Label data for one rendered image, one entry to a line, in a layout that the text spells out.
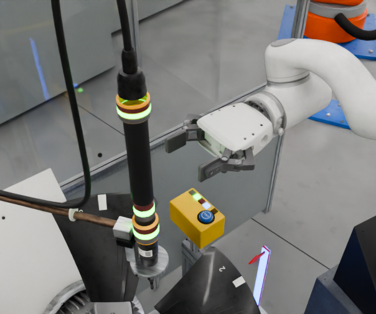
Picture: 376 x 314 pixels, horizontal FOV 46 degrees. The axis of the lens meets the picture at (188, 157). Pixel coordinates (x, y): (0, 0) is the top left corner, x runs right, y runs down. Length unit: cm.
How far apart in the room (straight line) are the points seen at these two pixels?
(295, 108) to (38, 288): 75
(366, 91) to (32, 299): 88
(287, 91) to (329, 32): 379
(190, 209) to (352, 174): 198
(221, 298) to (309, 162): 221
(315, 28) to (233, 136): 390
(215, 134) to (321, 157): 259
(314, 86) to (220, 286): 55
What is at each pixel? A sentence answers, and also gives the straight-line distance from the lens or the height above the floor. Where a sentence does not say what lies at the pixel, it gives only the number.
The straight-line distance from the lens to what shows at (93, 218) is 79.
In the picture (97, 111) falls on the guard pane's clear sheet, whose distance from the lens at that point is 153.
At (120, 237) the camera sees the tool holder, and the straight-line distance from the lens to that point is 78.
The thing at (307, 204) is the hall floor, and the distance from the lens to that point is 295.
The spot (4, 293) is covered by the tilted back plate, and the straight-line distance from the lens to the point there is 118.
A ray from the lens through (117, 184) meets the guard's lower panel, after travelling 176.
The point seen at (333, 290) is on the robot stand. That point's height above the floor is 93.
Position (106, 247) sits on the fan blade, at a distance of 97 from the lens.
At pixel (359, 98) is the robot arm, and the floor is 174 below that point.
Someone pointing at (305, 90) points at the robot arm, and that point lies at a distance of 82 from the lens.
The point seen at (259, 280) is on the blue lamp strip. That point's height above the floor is 105.
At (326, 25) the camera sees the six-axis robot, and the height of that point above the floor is 22.
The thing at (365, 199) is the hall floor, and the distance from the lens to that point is 309.
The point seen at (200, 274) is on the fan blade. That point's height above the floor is 118.
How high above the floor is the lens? 214
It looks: 43 degrees down
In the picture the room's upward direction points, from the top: straight up
